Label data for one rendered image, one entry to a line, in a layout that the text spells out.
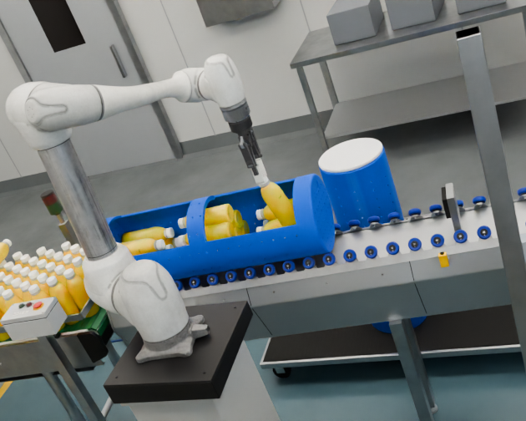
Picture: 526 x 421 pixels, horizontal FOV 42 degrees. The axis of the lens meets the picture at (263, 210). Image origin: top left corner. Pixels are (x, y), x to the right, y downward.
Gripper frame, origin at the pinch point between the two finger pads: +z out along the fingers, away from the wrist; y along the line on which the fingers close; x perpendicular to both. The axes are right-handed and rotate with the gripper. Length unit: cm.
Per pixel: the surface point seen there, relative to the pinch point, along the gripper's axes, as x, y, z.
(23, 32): 293, 357, -19
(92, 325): 82, -13, 43
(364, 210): -21, 45, 49
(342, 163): -17, 52, 29
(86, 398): 94, -25, 69
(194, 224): 28.1, -4.3, 12.8
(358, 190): -21, 45, 39
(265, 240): 3.3, -9.2, 22.0
